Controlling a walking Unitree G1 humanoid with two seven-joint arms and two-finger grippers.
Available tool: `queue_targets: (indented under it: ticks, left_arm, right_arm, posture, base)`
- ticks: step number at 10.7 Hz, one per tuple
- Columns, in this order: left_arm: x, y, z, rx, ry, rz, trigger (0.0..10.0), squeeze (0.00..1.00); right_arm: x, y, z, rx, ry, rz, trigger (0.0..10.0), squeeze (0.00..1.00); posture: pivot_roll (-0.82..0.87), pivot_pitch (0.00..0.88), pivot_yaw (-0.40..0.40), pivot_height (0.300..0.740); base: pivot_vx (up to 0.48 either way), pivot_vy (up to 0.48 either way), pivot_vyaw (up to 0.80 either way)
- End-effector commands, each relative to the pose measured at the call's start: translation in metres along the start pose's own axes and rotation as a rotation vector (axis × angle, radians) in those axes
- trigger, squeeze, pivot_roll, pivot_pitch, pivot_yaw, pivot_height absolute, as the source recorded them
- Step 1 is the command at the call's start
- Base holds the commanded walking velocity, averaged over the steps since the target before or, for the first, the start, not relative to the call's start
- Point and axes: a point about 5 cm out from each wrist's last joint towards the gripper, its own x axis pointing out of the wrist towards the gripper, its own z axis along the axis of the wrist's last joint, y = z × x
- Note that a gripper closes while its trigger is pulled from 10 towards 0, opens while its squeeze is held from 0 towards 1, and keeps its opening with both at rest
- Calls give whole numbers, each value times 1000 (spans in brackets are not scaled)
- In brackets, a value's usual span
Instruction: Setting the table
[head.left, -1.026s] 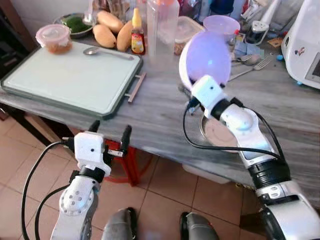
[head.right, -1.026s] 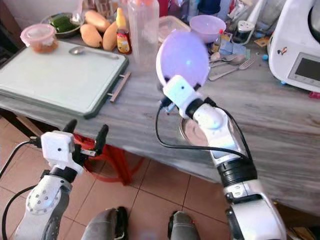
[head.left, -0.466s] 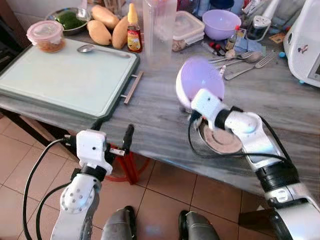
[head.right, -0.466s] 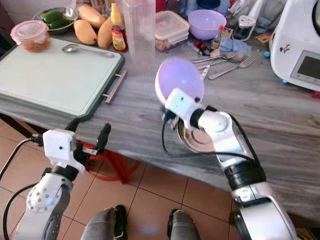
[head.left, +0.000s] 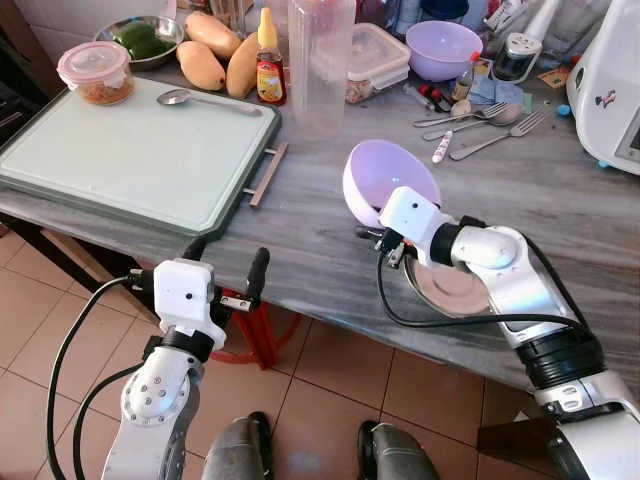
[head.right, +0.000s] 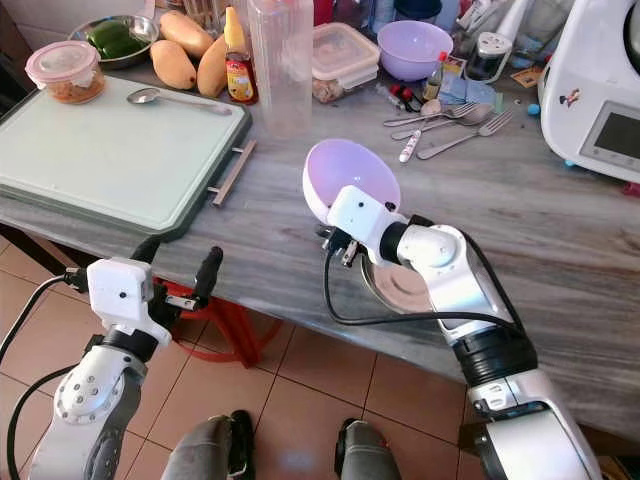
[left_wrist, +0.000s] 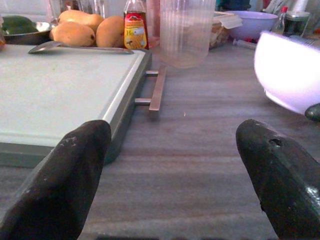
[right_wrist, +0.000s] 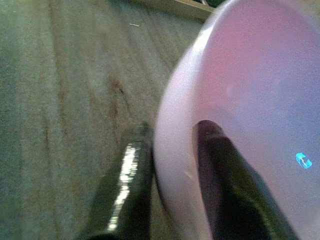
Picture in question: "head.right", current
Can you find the lilac plastic bowl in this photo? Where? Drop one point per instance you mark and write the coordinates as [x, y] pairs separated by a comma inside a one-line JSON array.
[[345, 168], [415, 50]]

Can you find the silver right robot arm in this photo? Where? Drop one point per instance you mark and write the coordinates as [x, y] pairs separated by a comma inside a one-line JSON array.
[[470, 290]]

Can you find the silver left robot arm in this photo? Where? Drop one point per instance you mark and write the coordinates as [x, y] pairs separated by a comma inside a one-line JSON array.
[[85, 405]]

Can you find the red plastic stool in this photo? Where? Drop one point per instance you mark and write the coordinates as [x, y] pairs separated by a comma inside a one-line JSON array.
[[230, 330]]

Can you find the white green-rimmed serving tray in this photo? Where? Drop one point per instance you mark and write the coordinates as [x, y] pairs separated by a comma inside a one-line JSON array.
[[110, 160]]

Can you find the metal fork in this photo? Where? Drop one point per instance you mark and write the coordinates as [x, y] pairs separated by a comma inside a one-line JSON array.
[[428, 114], [460, 140]]

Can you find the yellow mango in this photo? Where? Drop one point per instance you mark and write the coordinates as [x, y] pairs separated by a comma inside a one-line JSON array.
[[213, 68], [188, 32], [172, 65]]

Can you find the clear plastic pitcher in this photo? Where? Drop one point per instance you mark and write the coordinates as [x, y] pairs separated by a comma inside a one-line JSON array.
[[280, 70]]

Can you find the large metal spoon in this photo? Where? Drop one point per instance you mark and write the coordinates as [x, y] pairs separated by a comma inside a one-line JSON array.
[[476, 114]]

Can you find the small red-capped bottle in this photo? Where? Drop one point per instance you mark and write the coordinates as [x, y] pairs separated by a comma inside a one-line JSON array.
[[435, 80]]

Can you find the clear lidded food box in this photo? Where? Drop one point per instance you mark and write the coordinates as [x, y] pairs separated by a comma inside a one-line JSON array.
[[348, 55]]

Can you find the steel bowl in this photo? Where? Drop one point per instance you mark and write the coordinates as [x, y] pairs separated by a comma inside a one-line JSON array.
[[135, 58]]

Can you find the pink-lidded food container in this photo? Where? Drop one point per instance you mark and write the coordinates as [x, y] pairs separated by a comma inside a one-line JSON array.
[[65, 73]]

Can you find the yellow-capped sauce bottle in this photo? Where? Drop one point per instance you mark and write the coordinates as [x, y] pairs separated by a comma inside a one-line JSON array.
[[240, 75]]

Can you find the blue cloth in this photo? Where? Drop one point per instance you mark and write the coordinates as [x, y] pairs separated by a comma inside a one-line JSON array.
[[465, 92]]

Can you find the green bell pepper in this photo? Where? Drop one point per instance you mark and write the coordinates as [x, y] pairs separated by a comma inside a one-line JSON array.
[[115, 40]]

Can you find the glass jar with black base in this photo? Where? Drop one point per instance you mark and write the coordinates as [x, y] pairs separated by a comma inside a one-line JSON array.
[[491, 57]]

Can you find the white kitchen appliance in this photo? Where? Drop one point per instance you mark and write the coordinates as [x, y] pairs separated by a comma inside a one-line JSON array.
[[595, 80]]

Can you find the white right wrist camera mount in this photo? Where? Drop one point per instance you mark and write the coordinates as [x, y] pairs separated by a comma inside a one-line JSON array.
[[363, 218]]

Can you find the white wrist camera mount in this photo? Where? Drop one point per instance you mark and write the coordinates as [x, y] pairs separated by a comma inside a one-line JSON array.
[[120, 292], [363, 218]]

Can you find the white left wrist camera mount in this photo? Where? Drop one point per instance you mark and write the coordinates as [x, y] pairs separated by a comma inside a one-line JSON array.
[[120, 292]]

